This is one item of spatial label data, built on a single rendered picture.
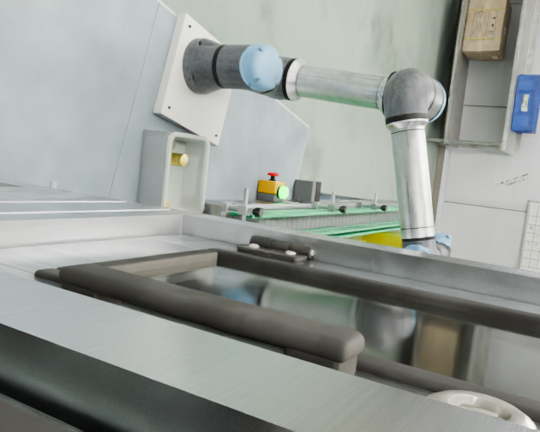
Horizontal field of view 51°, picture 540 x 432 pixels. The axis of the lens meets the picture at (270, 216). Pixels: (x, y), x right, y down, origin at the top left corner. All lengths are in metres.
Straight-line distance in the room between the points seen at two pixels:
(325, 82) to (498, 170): 5.92
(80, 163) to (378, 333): 1.14
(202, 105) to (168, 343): 1.50
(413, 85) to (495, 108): 6.12
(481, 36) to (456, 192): 1.86
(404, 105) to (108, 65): 0.69
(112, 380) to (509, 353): 0.21
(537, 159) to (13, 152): 6.57
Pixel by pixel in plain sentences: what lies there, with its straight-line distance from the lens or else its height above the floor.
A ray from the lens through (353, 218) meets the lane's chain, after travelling 2.52.
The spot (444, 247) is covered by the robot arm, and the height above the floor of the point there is 1.48.
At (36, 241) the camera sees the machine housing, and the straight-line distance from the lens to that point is 0.45.
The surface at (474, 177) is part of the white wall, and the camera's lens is 7.42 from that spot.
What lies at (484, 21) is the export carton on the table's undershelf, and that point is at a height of 0.46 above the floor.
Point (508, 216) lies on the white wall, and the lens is 7.36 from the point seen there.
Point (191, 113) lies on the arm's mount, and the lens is 1.63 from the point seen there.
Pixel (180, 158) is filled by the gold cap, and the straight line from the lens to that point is 1.55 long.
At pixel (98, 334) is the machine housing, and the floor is 1.65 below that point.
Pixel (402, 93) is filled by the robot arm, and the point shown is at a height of 1.37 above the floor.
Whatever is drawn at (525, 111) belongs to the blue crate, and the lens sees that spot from 6.77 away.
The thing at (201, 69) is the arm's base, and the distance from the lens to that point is 1.57.
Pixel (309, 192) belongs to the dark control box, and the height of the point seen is 0.82.
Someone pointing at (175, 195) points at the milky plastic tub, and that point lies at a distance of 1.61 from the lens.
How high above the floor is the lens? 1.78
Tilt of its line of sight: 29 degrees down
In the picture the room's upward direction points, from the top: 99 degrees clockwise
